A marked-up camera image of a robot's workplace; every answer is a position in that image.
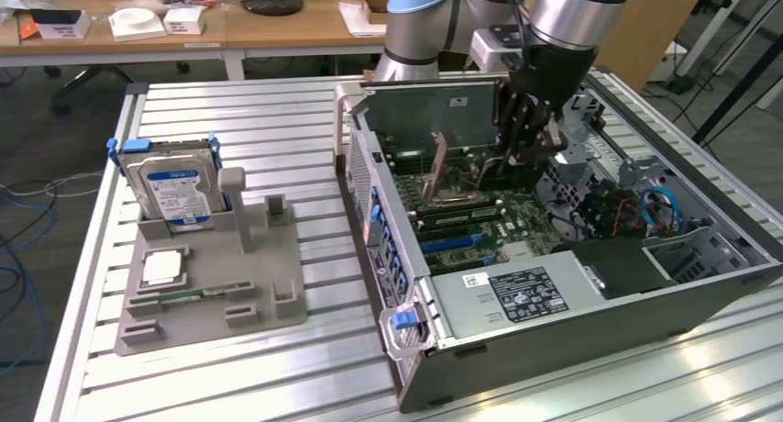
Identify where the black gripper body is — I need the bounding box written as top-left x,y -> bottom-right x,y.
510,44 -> 599,110

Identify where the black graphics card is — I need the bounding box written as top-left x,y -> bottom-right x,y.
427,130 -> 552,198

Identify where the grey metal drive cage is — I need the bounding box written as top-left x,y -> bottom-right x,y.
543,91 -> 631,212

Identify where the small white cabinet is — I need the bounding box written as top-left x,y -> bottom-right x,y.
647,40 -> 690,83

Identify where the CPU socket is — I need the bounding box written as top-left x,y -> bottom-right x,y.
424,183 -> 478,208

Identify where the wooden cabinet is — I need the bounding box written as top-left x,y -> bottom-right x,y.
524,0 -> 711,93

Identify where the green motherboard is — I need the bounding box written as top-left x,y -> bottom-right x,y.
378,139 -> 576,276

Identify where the green RAM stick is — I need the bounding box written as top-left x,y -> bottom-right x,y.
415,205 -> 504,228
131,287 -> 231,307

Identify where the blue expansion slot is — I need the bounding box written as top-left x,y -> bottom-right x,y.
420,234 -> 488,254

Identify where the black slanted pole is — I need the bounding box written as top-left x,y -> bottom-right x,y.
690,0 -> 783,146

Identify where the white paper stack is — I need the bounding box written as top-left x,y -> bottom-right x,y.
339,2 -> 391,39

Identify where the grey disk bay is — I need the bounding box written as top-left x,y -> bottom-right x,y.
642,227 -> 766,285

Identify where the grey power supply unit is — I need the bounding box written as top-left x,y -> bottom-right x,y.
431,250 -> 607,343

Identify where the dark grey PC case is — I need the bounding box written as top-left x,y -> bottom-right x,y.
332,65 -> 783,414

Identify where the hard disk with blue carrier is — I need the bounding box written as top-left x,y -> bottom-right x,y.
103,132 -> 231,235

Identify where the grey parts rack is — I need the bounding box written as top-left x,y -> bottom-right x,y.
112,167 -> 311,359

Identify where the plain white box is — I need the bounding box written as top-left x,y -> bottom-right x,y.
161,5 -> 208,36

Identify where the white round-hole box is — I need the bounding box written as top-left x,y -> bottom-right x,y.
108,7 -> 168,42

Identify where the silver CPU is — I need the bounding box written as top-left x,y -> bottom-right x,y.
139,251 -> 188,289

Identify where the wooden desk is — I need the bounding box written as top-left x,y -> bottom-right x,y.
0,0 -> 559,82

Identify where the black office chair base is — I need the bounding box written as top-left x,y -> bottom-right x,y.
52,66 -> 133,116

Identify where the white box with black lid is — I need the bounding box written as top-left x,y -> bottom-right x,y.
28,8 -> 92,40

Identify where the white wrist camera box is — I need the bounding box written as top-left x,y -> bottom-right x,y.
468,25 -> 531,70

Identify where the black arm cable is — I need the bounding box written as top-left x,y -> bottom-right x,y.
506,0 -> 535,71

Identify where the blue wire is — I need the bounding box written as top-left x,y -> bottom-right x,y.
635,185 -> 684,235

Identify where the blue network cable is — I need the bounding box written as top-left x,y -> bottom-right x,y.
0,185 -> 60,377

